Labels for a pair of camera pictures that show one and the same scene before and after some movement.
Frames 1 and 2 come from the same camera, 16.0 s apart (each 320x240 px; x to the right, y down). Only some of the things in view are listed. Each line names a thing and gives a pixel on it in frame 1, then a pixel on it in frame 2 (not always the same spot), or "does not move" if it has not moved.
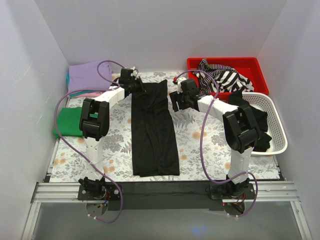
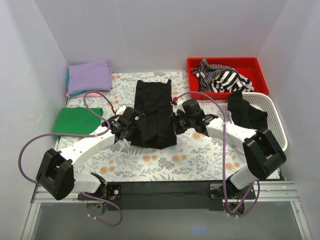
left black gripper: (139, 85) → (136, 116)
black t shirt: (154, 146) does not move
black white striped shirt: (215, 78) does not move
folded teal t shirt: (68, 80) does not move
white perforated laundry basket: (275, 129) does not move
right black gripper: (175, 101) → (176, 122)
